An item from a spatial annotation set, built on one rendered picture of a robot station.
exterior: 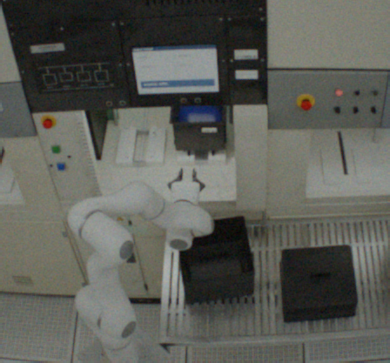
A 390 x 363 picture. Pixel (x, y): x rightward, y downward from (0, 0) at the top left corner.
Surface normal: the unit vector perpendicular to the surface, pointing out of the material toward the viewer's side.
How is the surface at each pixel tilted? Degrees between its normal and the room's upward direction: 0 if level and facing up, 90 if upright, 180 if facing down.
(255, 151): 90
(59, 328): 0
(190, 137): 94
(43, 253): 90
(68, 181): 90
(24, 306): 0
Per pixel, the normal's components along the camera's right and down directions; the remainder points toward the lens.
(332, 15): -0.04, 0.74
